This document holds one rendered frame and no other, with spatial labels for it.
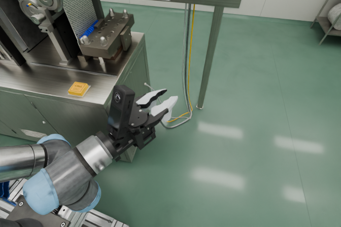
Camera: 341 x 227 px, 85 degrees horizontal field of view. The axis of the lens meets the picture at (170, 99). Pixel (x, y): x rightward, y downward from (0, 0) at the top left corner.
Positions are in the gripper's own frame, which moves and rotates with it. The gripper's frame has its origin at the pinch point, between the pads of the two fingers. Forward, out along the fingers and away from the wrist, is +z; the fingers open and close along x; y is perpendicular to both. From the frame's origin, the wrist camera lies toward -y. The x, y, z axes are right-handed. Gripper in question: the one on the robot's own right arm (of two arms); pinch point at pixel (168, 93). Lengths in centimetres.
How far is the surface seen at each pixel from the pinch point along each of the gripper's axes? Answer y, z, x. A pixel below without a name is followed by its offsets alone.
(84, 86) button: 24, -7, -57
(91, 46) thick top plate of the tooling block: 12, 7, -68
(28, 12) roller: -5, -7, -95
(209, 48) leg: 41, 85, -48
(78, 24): 3, 9, -81
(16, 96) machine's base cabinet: 32, -36, -94
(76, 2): -6, 13, -82
